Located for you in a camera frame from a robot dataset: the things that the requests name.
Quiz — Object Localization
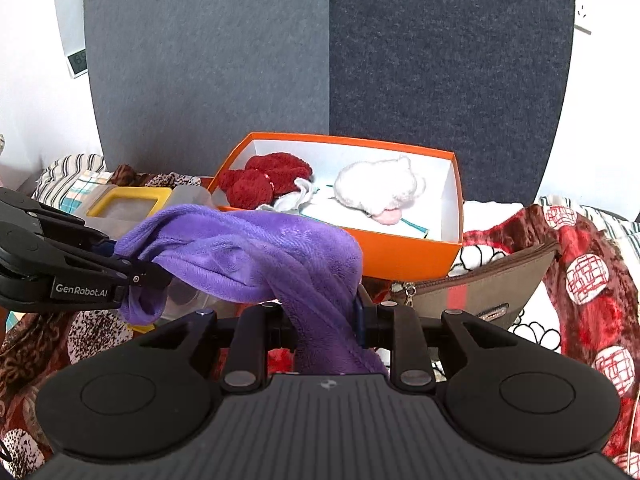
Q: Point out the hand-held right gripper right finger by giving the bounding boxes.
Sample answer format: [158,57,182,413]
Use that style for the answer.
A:
[353,294,521,393]

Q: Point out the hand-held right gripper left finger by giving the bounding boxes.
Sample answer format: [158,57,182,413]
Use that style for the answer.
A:
[135,302,296,393]

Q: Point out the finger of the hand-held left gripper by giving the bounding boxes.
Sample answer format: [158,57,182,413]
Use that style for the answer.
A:
[0,188,118,262]
[0,242,171,312]

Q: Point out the orange cardboard box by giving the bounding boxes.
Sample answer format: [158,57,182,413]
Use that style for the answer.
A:
[207,132,464,281]

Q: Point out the purple fleece cloth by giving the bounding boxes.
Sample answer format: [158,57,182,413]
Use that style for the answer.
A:
[114,204,391,376]

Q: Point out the striped plaid cloth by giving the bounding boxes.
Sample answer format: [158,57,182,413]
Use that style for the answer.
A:
[32,154,117,211]

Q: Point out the white sock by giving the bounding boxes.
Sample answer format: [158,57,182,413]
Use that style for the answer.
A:
[272,177,321,212]

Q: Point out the brown pouch red stripe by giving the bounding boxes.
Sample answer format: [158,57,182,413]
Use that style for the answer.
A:
[390,240,561,333]

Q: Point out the red fuzzy socks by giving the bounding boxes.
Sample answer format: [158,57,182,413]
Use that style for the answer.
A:
[218,152,314,209]

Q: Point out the white digital clock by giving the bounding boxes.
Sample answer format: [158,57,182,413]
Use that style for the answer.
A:
[52,0,91,79]

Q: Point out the light grey felt panel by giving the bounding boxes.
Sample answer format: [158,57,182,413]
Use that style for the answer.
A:
[82,0,331,181]

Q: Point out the red floral printed blanket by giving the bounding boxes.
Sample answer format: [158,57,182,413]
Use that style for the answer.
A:
[265,200,640,471]

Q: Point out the dark grey felt panel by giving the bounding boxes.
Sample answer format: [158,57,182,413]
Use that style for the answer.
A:
[327,0,576,206]

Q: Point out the white striped sheet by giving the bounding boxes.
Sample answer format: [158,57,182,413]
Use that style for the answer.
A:
[537,195,640,248]

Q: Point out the clear storage box yellow handle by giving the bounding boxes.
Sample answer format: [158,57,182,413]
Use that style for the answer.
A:
[70,184,226,333]

